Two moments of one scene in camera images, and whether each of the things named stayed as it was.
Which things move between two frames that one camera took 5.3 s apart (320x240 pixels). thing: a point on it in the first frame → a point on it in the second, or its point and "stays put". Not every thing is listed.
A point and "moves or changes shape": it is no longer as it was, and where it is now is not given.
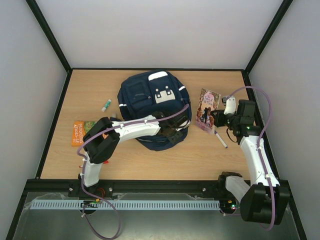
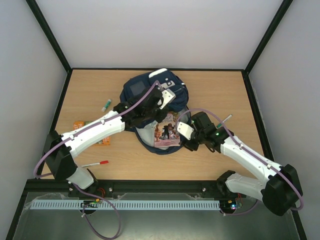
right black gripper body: (217, 118) → (191, 141)
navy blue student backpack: (144, 93) moves or changes shape
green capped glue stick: (104, 109) stays put
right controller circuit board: (229, 204) stays put
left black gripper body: (172, 137) → (150, 114)
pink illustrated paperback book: (209, 101) moves or changes shape
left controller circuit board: (88, 203) stays put
